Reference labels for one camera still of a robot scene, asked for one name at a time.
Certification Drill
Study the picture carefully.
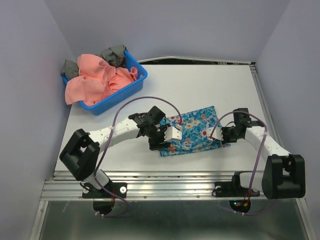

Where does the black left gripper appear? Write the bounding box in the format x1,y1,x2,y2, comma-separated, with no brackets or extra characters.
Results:
147,124,171,151

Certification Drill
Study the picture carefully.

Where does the blue floral skirt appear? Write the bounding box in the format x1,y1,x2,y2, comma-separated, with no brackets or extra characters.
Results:
159,106,230,157

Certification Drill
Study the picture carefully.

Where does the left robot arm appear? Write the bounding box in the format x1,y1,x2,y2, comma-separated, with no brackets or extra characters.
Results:
59,106,173,197

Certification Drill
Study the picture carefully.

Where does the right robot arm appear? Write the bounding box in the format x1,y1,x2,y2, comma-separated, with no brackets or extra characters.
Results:
218,108,306,200

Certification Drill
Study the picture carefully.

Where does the blue plastic bin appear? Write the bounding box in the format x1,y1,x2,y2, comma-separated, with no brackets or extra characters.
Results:
62,49,148,116

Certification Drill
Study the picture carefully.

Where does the pink skirt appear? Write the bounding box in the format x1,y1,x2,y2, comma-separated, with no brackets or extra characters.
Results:
65,54,138,107

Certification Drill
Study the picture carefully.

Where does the grey skirt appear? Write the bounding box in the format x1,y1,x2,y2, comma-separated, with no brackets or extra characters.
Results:
60,45,127,81

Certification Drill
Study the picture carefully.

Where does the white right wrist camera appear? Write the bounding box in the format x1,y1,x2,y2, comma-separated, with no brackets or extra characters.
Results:
205,127,224,141

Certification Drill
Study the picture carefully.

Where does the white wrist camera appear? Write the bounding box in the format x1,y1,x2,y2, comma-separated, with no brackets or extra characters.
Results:
205,127,224,141
164,126,182,142

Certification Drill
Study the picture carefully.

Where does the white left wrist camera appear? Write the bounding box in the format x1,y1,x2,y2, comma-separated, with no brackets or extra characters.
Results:
164,126,182,142

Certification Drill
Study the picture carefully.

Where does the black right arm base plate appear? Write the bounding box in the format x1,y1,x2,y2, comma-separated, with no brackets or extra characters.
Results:
211,180,261,214

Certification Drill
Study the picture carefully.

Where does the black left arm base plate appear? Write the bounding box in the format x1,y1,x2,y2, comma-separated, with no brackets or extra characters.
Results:
79,181,128,215

